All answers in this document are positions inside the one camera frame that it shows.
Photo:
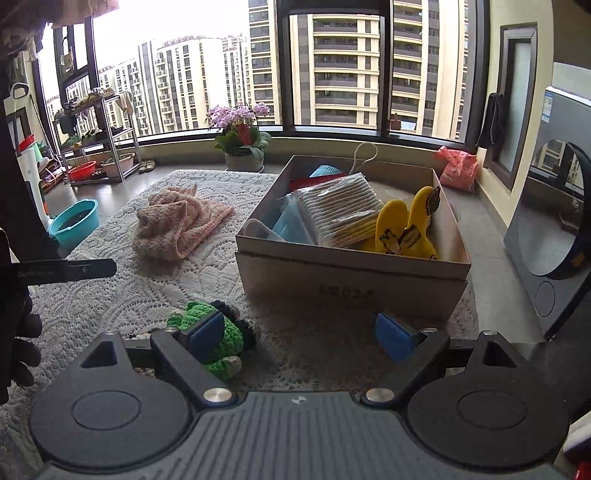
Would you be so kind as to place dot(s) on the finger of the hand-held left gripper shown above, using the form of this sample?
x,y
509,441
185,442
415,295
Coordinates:
x,y
78,269

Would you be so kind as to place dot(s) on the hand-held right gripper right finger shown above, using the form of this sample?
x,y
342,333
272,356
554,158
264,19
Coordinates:
x,y
395,337

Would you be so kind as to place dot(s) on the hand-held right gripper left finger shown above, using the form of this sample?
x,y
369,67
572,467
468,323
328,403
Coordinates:
x,y
207,337

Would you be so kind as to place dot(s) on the green crocheted doll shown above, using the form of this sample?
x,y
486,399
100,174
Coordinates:
x,y
231,334

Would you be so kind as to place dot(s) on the pink cardboard box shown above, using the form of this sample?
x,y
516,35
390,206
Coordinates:
x,y
351,281

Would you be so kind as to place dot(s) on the pink towel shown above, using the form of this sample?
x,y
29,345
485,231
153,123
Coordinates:
x,y
175,221

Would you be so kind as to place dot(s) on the blue face mask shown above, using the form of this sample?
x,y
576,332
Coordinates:
x,y
291,221
258,230

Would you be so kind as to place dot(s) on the clear cotton swabs packet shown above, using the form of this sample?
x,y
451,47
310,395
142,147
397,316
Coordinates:
x,y
337,207

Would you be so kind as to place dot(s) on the red packet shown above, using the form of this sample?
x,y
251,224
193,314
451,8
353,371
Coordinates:
x,y
304,182

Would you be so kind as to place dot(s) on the blue and white wipes packet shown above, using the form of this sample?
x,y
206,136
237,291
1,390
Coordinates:
x,y
325,171

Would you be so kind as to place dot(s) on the person's left hand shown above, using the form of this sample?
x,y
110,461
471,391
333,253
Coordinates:
x,y
21,341

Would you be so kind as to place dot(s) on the teal plastic basin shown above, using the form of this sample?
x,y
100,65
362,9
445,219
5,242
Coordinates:
x,y
74,224

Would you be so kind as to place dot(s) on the white tall container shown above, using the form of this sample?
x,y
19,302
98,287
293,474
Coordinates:
x,y
32,180

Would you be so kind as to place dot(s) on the white lace tablecloth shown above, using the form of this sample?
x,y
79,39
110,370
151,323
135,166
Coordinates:
x,y
138,295

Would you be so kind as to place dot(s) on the red plastic basin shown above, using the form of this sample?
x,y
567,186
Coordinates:
x,y
83,171

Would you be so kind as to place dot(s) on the grey planter box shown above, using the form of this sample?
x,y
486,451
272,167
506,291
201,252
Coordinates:
x,y
119,166

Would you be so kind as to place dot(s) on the metal shelf rack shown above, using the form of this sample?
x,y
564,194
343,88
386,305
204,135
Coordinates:
x,y
97,134

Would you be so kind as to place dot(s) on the pair of slippers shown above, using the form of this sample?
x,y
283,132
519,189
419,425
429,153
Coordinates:
x,y
147,166

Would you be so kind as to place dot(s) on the pink plastic bag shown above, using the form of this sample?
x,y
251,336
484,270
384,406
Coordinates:
x,y
457,168

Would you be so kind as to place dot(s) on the potted pink orchid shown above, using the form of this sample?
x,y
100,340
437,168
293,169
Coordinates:
x,y
240,134

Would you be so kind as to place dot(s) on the grey washing machine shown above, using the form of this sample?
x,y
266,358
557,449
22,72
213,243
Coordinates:
x,y
549,184

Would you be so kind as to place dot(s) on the dark hanging cloth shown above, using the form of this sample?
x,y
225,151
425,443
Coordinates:
x,y
490,120

